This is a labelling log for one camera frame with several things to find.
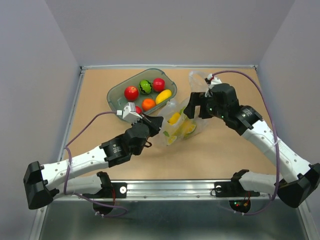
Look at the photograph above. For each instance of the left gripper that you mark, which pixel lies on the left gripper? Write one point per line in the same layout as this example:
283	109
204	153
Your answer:
154	123

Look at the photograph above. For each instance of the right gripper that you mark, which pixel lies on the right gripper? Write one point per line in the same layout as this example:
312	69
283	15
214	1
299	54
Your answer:
196	98

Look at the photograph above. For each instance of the clear plastic bag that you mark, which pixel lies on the clear plastic bag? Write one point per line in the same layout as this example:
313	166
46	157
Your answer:
171	134

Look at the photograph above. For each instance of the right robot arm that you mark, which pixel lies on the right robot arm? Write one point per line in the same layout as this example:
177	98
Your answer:
295	177

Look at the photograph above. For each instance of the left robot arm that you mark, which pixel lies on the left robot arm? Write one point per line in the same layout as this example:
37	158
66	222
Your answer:
42	181

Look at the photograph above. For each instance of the orange toy fruit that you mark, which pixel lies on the orange toy fruit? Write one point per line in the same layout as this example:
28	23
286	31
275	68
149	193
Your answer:
148	104

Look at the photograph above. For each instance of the green fruit in bag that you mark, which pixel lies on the green fruit in bag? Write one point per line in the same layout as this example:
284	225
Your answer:
190	131

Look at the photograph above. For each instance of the red toy strawberry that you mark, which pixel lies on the red toy strawberry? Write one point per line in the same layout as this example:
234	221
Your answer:
138	110

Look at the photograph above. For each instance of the yellow toy mango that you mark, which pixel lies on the yellow toy mango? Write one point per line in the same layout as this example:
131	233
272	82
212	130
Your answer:
163	95

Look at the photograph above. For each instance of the grey-green plastic basin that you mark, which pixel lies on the grey-green plastic basin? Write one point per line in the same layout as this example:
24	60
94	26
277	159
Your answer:
116	99

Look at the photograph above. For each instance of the green toy watermelon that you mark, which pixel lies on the green toy watermelon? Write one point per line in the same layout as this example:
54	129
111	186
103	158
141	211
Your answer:
145	87

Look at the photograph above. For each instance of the red apple left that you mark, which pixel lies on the red apple left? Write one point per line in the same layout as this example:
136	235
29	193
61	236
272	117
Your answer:
131	93

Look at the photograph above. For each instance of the red apple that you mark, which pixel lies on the red apple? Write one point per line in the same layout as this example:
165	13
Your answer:
158	85
131	93

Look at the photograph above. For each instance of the red apple right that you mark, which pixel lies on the red apple right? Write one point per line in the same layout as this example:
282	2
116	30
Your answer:
158	85

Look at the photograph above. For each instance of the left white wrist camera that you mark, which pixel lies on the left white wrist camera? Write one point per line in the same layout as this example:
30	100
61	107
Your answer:
129	113

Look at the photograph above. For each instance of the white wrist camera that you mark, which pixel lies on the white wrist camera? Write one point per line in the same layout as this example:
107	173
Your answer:
129	113
211	81

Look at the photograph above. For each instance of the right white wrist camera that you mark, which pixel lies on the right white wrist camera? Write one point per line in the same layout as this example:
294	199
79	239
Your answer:
211	81

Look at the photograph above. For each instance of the aluminium front rail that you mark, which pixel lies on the aluminium front rail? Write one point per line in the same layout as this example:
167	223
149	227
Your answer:
152	189

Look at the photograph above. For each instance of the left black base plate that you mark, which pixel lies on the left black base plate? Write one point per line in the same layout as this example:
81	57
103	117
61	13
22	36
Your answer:
116	190

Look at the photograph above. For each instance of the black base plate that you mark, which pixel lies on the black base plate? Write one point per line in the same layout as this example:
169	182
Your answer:
225	189
116	190

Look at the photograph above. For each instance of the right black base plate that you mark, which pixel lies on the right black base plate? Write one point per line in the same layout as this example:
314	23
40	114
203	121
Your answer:
225	189

